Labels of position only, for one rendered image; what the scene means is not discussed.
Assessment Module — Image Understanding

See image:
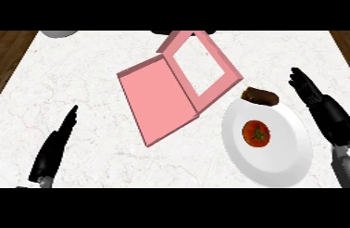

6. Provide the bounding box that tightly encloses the grey round object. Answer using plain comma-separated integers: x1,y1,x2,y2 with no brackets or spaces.
39,31,79,39

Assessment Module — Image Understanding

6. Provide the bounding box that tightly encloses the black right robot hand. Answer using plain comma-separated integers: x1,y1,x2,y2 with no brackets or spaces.
286,67,350,147

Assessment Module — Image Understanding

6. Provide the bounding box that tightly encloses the red tomato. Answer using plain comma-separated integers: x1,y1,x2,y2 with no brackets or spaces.
240,120,271,148

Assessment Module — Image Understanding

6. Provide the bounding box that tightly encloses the pink open cardboard box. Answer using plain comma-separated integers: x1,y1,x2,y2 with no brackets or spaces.
116,31,244,148

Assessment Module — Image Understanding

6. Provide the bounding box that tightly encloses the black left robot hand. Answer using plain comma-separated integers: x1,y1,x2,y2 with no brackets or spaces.
27,104,79,184

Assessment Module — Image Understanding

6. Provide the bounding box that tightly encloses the white round plate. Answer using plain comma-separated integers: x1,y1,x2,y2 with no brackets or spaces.
219,95,314,188

